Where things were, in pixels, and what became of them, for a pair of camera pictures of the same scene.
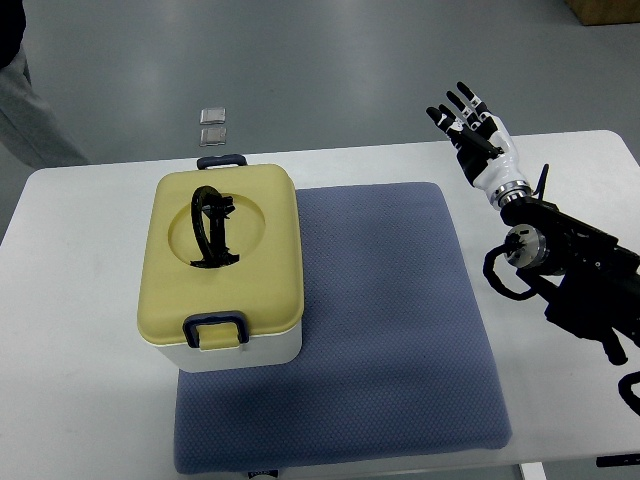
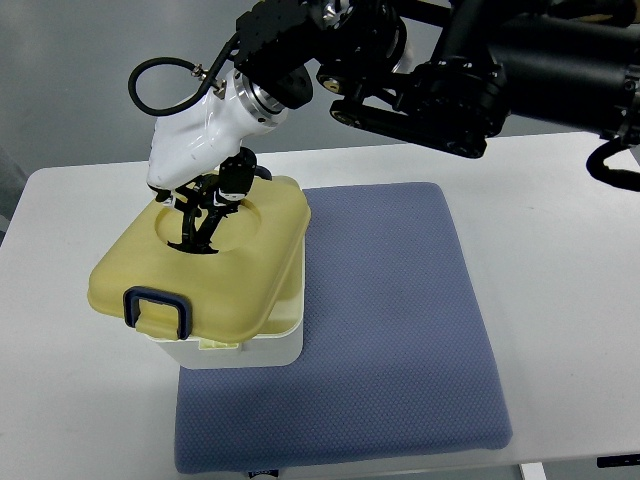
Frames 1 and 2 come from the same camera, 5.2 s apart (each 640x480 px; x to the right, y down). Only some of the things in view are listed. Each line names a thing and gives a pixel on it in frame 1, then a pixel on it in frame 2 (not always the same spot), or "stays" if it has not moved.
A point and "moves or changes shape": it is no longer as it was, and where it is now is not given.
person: (28, 127) → (13, 180)
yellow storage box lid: (266, 284) moves or changes shape
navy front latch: (217, 317) → (131, 306)
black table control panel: (618, 460) stays
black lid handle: (210, 209) moves or changes shape
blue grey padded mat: (398, 355) stays
